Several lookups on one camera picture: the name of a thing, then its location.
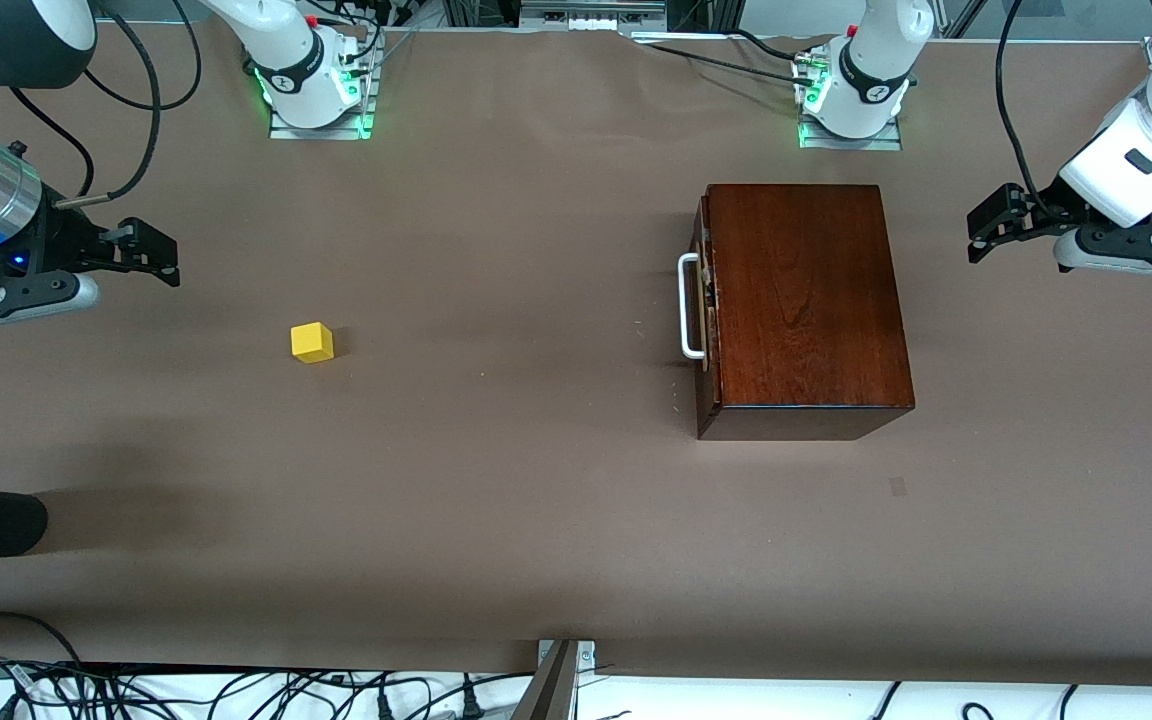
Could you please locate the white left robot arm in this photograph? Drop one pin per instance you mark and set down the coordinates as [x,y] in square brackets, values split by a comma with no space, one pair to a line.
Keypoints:
[876,60]

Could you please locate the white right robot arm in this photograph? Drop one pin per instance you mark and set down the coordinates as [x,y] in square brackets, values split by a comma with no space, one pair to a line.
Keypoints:
[296,70]

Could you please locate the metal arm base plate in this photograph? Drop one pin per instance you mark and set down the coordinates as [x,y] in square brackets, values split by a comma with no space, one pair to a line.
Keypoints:
[851,143]
[321,133]

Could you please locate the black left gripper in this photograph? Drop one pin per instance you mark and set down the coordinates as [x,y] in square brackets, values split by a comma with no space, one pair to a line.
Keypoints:
[1043,213]

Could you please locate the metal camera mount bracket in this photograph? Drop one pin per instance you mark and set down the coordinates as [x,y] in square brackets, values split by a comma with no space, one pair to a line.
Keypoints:
[556,690]

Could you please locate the dark brown wooden drawer cabinet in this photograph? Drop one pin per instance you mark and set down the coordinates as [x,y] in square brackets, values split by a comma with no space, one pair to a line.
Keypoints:
[806,300]

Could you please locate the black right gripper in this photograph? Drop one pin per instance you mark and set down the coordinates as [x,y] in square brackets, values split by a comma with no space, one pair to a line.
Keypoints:
[66,240]

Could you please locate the yellow cube block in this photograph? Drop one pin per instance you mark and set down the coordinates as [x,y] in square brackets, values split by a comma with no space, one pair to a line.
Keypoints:
[311,343]

